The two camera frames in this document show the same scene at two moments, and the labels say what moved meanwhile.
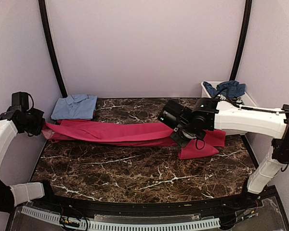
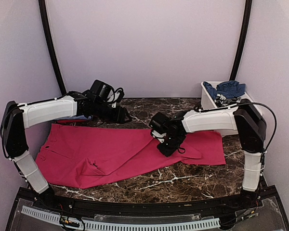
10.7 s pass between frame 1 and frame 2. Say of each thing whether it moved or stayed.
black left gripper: moved
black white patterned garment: stayed
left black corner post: stayed
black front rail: stayed
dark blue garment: stayed
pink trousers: moved
